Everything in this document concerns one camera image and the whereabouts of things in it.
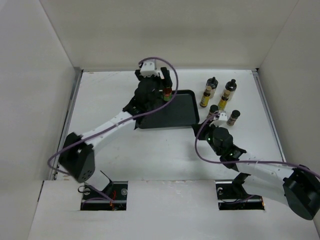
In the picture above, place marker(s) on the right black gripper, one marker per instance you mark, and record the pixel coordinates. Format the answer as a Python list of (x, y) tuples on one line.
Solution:
[(207, 125)]

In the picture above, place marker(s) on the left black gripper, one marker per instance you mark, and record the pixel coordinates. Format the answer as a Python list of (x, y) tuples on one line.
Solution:
[(157, 78)]

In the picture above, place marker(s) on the red sauce bottle yellow cap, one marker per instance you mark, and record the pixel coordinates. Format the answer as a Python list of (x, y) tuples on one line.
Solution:
[(167, 94)]

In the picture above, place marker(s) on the small spice jar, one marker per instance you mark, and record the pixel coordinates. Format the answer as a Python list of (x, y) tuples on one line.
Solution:
[(233, 117), (213, 113)]

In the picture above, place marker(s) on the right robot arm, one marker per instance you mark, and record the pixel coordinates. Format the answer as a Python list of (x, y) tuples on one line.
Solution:
[(294, 185)]

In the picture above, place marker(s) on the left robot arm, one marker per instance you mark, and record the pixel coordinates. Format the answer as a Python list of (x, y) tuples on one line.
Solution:
[(77, 156)]

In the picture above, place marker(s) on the black plastic tray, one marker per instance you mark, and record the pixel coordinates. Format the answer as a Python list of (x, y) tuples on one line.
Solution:
[(181, 112)]

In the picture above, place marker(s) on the left yellow-label brown bottle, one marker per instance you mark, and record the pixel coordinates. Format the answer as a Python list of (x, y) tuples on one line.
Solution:
[(205, 97)]

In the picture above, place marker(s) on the yellow-label brown bottle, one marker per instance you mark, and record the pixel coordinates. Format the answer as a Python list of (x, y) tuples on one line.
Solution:
[(205, 97), (223, 100)]

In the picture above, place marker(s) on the right yellow-label brown bottle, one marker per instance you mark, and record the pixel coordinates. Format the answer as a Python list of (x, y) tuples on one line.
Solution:
[(223, 100)]

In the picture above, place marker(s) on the left black-cap grinder bottle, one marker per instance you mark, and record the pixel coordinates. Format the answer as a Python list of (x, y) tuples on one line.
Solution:
[(213, 83)]

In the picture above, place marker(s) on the black-cap grinder bottle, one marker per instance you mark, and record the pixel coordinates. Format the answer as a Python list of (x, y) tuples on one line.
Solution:
[(231, 86), (213, 83)]

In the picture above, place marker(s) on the right black-cap grinder bottle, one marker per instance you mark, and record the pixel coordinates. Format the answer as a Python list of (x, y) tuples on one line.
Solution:
[(231, 86)]

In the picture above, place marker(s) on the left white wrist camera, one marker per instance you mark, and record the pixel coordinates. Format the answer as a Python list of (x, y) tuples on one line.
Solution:
[(149, 68)]

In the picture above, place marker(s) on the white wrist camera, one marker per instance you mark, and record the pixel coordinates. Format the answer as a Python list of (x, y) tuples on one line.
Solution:
[(220, 118), (149, 68)]

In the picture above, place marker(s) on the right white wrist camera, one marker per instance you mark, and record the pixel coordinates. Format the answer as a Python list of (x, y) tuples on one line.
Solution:
[(220, 118)]

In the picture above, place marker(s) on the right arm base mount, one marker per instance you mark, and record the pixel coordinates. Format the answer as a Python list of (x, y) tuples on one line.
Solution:
[(232, 196)]

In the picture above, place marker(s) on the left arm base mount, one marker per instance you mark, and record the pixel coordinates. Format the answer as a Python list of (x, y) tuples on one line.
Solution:
[(112, 198)]

